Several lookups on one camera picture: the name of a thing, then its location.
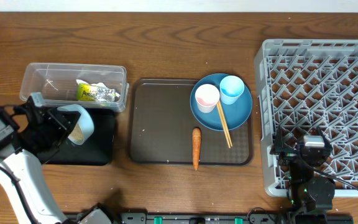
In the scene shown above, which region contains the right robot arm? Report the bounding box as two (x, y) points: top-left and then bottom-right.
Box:
(270, 128), (335, 223)

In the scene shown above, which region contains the light blue cup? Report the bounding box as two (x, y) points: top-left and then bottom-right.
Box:
(219, 75), (245, 105)

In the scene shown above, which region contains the grey dishwasher rack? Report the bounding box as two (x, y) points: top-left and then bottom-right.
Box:
(254, 39), (358, 197)

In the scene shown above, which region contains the wooden chopstick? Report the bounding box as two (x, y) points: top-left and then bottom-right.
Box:
(216, 101), (231, 149)
(218, 100), (233, 147)

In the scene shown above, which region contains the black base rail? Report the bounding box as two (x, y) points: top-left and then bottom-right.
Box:
(112, 213), (275, 224)

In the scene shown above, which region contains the brown serving tray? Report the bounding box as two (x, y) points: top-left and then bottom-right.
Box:
(127, 79), (254, 166)

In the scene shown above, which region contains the light blue bowl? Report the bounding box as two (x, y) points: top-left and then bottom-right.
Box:
(57, 104), (94, 145)

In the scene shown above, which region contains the clear plastic bin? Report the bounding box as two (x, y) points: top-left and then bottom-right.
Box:
(20, 63), (129, 112)

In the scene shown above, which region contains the orange carrot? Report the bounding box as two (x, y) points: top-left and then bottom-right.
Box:
(192, 128), (201, 170)

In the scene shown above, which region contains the black waste tray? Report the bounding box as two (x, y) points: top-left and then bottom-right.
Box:
(31, 109), (116, 166)

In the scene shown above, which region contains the pink white cup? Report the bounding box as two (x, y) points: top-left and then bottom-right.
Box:
(195, 84), (220, 113)

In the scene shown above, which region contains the foil snack wrapper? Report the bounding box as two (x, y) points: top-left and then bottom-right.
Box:
(76, 88), (121, 103)

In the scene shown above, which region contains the white rice pile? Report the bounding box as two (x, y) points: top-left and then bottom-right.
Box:
(68, 123), (84, 145)

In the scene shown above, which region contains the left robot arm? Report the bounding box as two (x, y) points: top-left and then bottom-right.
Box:
(0, 93), (114, 223)

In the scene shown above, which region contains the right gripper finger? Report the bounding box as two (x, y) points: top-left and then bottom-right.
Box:
(316, 126), (333, 149)
(270, 126), (288, 155)

